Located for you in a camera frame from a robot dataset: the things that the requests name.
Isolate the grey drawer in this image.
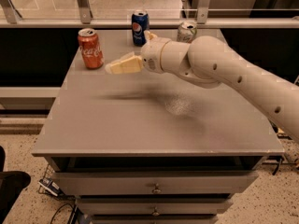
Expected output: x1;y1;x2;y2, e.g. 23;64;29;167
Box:
52;171;258;196
92;215;218;224
77;198;233;215

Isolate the black floor cable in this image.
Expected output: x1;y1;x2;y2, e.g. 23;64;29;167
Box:
50;203;78;224

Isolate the middle grey drawer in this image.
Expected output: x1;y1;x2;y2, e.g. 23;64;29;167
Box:
77;198;233;215

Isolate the blue white device on floor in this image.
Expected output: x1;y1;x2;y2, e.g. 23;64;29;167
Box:
38;177;60;196

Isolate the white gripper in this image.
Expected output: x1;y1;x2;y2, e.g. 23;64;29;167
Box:
105;30;170;75

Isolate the top grey drawer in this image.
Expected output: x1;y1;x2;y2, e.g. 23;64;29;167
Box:
52;171;258;196

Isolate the metal drawer knob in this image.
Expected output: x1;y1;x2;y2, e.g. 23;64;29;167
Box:
151;184;162;194
151;207;160;217

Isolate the grey drawer cabinet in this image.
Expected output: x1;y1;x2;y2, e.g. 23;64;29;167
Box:
31;28;285;224

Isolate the white green 7up can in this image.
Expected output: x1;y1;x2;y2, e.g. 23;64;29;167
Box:
177;21;197;43

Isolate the metal middle drawer knob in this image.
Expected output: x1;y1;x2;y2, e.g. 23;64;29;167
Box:
151;207;160;217

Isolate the red Coca-Cola can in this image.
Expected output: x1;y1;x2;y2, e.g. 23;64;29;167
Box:
78;28;104;69

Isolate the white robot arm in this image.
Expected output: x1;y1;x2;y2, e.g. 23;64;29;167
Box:
106;32;299;141

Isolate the blue Pepsi can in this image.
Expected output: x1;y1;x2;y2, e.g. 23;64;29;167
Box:
131;10;150;46

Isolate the metal top drawer knob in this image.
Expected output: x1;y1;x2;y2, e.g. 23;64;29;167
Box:
151;184;162;194

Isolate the black chair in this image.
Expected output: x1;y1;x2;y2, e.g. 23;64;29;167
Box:
0;147;31;224

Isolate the bottom grey drawer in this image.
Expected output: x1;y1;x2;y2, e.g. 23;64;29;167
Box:
92;215;218;224

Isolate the glass railing with metal posts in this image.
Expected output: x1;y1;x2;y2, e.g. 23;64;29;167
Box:
0;0;299;28

